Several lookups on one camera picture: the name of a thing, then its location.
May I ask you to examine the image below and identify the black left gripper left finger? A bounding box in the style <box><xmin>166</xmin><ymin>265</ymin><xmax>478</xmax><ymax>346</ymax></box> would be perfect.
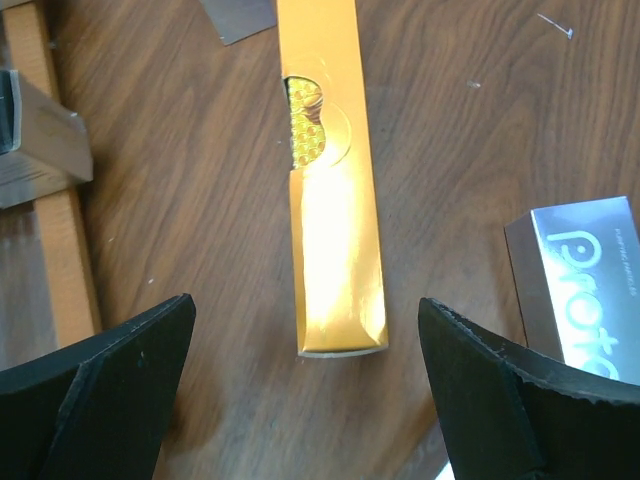
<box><xmin>1</xmin><ymin>294</ymin><xmax>195</xmax><ymax>479</ymax></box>

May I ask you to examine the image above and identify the silver toothpaste box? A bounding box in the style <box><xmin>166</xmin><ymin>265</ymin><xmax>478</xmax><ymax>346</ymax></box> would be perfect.
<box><xmin>200</xmin><ymin>0</ymin><xmax>277</xmax><ymax>46</ymax></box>
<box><xmin>505</xmin><ymin>196</ymin><xmax>639</xmax><ymax>384</ymax></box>

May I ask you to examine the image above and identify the silver R&O box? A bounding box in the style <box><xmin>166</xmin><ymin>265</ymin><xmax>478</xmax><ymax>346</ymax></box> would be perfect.
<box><xmin>1</xmin><ymin>69</ymin><xmax>94</xmax><ymax>209</ymax></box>

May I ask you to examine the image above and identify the orange toothpaste box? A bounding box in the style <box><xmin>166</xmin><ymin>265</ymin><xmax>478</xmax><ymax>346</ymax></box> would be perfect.
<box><xmin>277</xmin><ymin>0</ymin><xmax>389</xmax><ymax>358</ymax></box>

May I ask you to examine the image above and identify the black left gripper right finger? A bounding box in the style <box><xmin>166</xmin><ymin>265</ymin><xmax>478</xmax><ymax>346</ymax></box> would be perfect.
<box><xmin>418</xmin><ymin>298</ymin><xmax>639</xmax><ymax>479</ymax></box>

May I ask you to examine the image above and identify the wooden three-tier shelf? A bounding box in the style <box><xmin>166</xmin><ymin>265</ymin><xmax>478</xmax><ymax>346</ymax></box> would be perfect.
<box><xmin>2</xmin><ymin>1</ymin><xmax>101</xmax><ymax>347</ymax></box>

